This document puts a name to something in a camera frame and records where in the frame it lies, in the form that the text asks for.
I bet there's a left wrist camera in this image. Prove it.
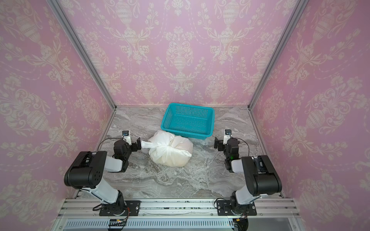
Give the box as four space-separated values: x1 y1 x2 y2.
122 130 132 145

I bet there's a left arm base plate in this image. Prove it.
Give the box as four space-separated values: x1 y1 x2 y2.
99 200 141 217

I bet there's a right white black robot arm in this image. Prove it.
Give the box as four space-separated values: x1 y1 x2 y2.
214 137 282 216

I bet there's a left aluminium corner post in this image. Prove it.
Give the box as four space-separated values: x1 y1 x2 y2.
46 0 117 111

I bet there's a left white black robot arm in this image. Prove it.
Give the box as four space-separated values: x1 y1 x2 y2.
64 137 141 218

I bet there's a teal plastic basket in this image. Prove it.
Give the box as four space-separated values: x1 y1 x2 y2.
161 103 215 140

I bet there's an aluminium front rail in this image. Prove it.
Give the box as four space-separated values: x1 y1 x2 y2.
52 197 305 231

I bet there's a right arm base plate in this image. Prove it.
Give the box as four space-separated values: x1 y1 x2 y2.
214 200 257 217

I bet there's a white plastic bag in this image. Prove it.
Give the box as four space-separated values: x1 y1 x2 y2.
141 130 193 167

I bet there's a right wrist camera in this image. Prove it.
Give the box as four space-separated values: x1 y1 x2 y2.
223 129 232 145

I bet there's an aluminium corner post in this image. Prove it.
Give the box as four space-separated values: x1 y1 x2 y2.
46 0 117 111
249 0 309 111

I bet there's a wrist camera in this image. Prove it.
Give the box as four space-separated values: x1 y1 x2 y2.
223 129 232 145
122 130 132 145

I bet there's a right aluminium corner post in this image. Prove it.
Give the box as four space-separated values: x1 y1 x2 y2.
249 0 309 111

